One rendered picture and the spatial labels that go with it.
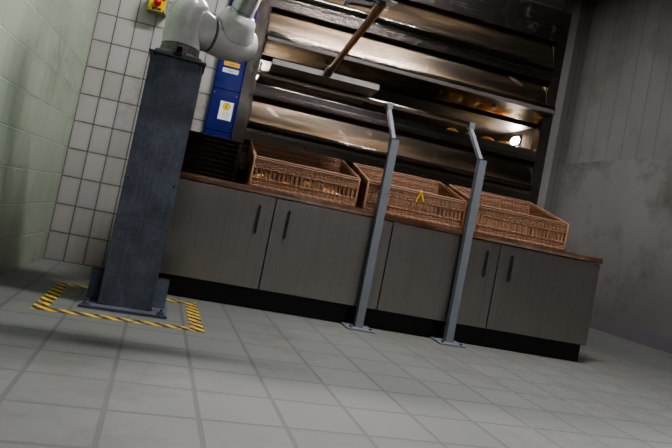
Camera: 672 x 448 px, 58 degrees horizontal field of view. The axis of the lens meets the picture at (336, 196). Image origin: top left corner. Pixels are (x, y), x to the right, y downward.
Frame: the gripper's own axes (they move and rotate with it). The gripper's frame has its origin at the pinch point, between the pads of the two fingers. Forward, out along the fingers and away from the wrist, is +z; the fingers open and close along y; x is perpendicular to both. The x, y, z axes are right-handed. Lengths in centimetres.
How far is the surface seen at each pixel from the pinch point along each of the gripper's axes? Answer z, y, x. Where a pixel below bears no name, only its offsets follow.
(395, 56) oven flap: 47, -36, -152
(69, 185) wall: -116, 78, -157
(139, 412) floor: -48, 128, 50
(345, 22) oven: 13, -48, -151
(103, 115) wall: -107, 37, -155
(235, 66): -44, -5, -150
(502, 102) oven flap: 114, -21, -141
